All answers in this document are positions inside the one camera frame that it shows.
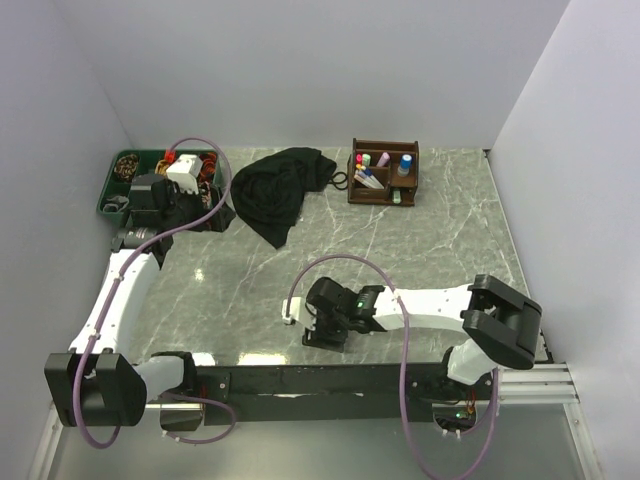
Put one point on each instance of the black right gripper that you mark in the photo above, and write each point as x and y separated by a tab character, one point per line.
319	338

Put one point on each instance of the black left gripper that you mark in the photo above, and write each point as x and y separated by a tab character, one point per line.
196	199

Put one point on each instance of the peach cap white marker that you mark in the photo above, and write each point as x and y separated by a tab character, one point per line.
368	182

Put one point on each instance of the light blue cap marker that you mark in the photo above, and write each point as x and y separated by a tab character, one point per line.
372	177

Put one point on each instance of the brown wooden desk organizer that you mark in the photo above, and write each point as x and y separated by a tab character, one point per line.
390	176

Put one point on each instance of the purple pastel highlighter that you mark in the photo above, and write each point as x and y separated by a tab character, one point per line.
383	159

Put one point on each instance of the blue correction tape roll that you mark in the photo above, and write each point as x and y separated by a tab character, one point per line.
405	162

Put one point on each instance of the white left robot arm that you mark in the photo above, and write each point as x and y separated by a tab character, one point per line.
93	380

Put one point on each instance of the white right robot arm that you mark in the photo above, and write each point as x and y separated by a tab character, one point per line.
501	326

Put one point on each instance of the grey rolled tie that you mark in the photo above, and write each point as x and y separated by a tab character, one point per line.
115	204

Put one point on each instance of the yellow rolled tie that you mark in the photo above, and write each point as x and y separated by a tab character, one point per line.
161	167

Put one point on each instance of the green compartment tray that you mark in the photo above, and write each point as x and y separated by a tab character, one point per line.
148	158

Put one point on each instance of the brown patterned rolled tie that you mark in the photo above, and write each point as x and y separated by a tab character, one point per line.
125	168

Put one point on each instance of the orange navy striped rolled tie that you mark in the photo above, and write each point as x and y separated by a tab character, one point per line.
208	166

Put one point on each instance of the black base crossbar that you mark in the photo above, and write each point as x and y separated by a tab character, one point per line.
334	392

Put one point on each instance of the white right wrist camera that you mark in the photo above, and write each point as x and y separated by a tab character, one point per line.
294	311

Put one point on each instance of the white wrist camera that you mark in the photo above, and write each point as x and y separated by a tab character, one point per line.
184	171
294	311

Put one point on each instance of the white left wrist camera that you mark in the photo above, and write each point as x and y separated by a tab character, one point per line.
184	171

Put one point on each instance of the black drawstring shorts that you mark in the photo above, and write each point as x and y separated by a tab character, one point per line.
268	194

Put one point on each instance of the aluminium frame rail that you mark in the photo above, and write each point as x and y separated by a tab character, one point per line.
544	384

